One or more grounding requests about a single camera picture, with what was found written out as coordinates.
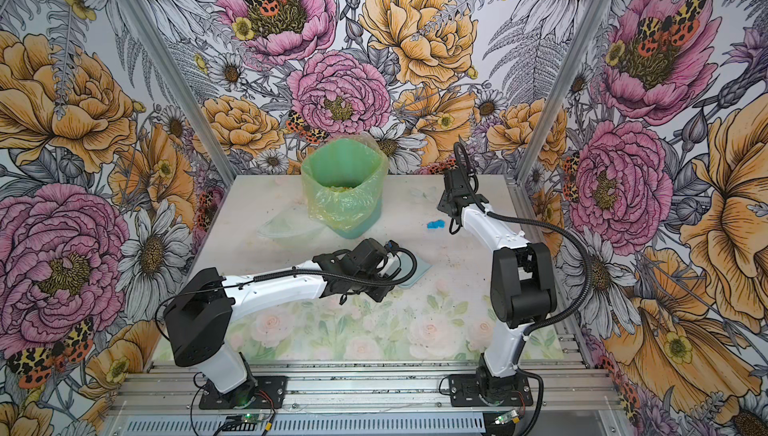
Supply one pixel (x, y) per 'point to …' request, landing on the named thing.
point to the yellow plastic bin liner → (344, 177)
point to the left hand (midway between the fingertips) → (385, 291)
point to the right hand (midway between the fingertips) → (453, 209)
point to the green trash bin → (365, 229)
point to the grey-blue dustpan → (407, 266)
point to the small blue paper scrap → (436, 224)
